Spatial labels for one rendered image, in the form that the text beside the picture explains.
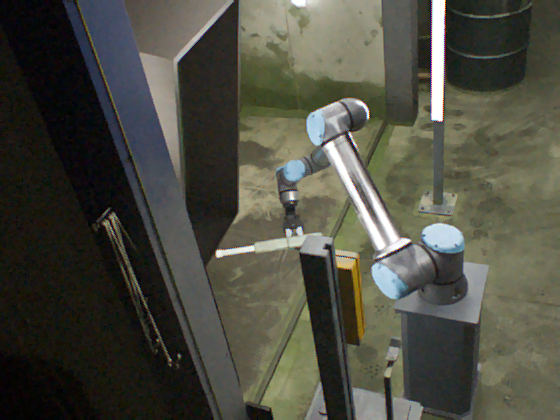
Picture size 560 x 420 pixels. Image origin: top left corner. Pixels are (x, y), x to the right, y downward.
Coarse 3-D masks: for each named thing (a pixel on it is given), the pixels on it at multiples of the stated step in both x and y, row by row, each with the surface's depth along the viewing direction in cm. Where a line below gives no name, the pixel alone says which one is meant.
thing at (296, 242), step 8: (272, 240) 296; (280, 240) 295; (288, 240) 295; (296, 240) 294; (304, 240) 294; (240, 248) 297; (248, 248) 297; (256, 248) 296; (264, 248) 295; (272, 248) 295; (280, 248) 295; (296, 248) 306
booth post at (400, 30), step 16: (384, 0) 406; (400, 0) 402; (416, 0) 414; (384, 16) 412; (400, 16) 408; (416, 16) 420; (384, 32) 419; (400, 32) 415; (416, 32) 426; (384, 48) 426; (400, 48) 422; (416, 48) 433; (400, 64) 429; (416, 64) 439; (400, 80) 437; (416, 80) 446; (400, 96) 444; (416, 96) 453; (400, 112) 452; (416, 112) 461
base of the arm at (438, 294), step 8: (456, 280) 243; (464, 280) 247; (424, 288) 250; (432, 288) 246; (440, 288) 244; (448, 288) 244; (456, 288) 244; (464, 288) 247; (424, 296) 249; (432, 296) 247; (440, 296) 245; (448, 296) 245; (456, 296) 247; (464, 296) 248; (440, 304) 247; (448, 304) 246
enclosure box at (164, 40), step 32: (128, 0) 243; (160, 0) 244; (192, 0) 245; (224, 0) 246; (160, 32) 226; (192, 32) 227; (224, 32) 271; (160, 64) 217; (192, 64) 287; (224, 64) 281; (160, 96) 225; (192, 96) 298; (224, 96) 292; (192, 128) 311; (224, 128) 304; (192, 160) 324; (224, 160) 317; (192, 192) 339; (224, 192) 331; (192, 224) 329; (224, 224) 330
